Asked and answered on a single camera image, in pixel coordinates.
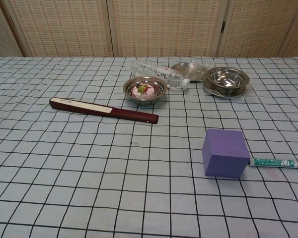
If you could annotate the blue checked tablecloth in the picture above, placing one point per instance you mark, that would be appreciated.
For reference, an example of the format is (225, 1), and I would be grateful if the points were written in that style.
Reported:
(64, 173)

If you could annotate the folded dark red fan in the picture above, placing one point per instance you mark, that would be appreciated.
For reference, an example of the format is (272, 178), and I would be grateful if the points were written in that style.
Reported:
(101, 110)

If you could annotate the clear plastic water bottle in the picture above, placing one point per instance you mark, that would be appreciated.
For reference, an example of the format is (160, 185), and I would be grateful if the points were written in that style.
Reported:
(164, 73)

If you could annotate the pink toy cake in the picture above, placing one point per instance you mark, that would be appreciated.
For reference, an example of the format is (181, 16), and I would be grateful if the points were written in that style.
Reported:
(144, 91)

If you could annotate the empty steel bowl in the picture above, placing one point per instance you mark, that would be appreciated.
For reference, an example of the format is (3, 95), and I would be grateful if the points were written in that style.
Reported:
(228, 79)

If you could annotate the woven folding screen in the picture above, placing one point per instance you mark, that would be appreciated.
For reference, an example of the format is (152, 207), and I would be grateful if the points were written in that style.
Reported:
(164, 24)

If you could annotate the green whiteboard marker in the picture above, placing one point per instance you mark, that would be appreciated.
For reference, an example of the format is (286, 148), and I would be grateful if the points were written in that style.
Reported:
(273, 162)

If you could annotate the steel bowl with toy cake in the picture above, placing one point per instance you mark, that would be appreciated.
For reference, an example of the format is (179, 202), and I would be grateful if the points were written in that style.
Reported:
(149, 100)

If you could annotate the purple foam cube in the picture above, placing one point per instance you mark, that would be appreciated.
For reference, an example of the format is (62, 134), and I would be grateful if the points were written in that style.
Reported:
(223, 153)

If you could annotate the clear plastic wrap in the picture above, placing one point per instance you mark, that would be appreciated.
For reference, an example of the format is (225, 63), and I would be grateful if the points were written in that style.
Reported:
(250, 95)

